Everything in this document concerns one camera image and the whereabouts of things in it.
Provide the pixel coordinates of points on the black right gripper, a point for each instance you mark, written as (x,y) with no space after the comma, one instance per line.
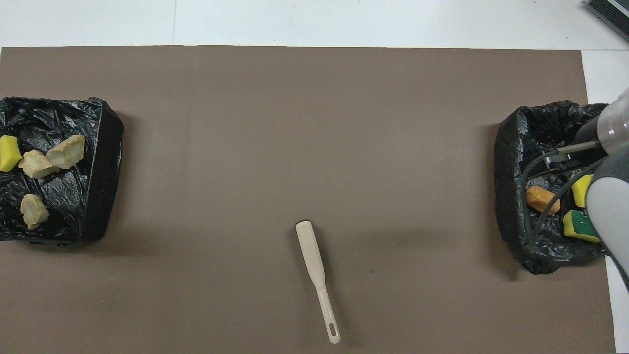
(575,158)

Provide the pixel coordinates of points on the orange-brown sponge lump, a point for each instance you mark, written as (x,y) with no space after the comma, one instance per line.
(540,197)

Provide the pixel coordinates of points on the notched yellow sponge piece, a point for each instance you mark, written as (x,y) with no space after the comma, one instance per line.
(581,191)

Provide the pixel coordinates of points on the beige hand brush black bristles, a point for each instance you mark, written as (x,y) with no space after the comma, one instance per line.
(310,255)

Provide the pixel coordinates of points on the wide beige foam chunk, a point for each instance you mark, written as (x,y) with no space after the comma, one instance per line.
(67,151)

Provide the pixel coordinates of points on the tall beige foam chunk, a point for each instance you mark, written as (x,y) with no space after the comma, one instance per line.
(37,164)

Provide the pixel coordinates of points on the small round beige foam chunk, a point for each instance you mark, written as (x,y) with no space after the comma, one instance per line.
(33,210)

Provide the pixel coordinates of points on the small green-topped yellow sponge wedge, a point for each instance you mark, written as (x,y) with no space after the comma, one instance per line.
(8,153)

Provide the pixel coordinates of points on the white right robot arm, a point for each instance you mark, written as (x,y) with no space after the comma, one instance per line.
(612,206)

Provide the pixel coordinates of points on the bin with black bag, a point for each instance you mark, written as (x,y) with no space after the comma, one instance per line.
(93,196)
(511,221)

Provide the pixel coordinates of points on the dark grey ribbed panel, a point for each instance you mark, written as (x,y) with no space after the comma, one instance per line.
(614,12)

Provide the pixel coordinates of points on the brown paper table mat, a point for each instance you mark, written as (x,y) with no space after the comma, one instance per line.
(245,147)

